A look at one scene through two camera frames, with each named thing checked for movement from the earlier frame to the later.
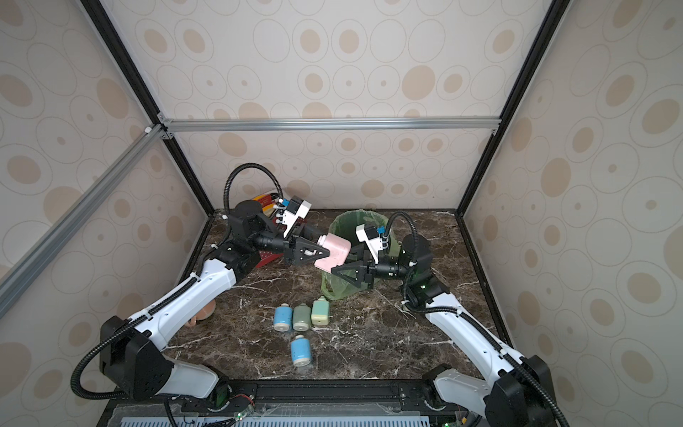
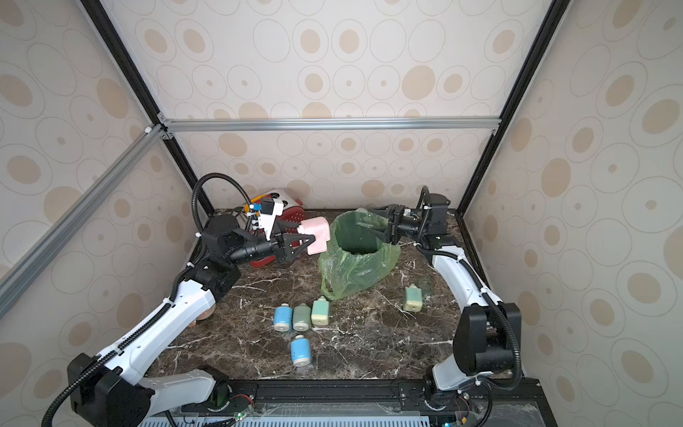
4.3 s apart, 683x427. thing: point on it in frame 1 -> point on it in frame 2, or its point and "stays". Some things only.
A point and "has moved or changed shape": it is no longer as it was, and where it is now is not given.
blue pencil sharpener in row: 283,318 stays
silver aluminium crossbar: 212,124 stays
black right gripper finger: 361,255 -> 382,213
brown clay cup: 204,313 stays
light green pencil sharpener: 320,311 stays
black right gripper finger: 359,274 -> 383,234
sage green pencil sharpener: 301,318 stays
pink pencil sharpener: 339,250 has moved or changed shape
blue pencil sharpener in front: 301,351 stays
